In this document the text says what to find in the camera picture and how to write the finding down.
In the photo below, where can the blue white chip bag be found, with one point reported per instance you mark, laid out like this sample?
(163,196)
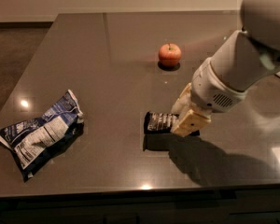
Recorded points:
(34,142)

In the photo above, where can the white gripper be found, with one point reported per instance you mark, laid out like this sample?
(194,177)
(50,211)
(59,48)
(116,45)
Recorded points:
(212,90)

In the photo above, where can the red apple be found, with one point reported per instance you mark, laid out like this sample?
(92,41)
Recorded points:
(169,54)

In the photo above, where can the black rxbar chocolate bar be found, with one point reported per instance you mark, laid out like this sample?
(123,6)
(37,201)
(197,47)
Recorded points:
(164,123)

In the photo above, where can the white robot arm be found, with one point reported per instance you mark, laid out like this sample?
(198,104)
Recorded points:
(222,80)

